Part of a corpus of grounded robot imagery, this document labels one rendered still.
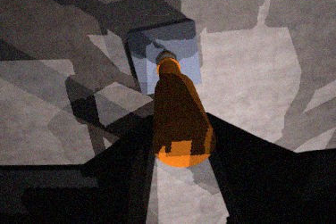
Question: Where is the grey block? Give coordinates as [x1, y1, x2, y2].
[126, 18, 202, 95]

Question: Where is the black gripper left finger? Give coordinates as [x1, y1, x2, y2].
[0, 115, 155, 224]

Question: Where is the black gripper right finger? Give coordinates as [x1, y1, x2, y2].
[206, 112, 336, 224]

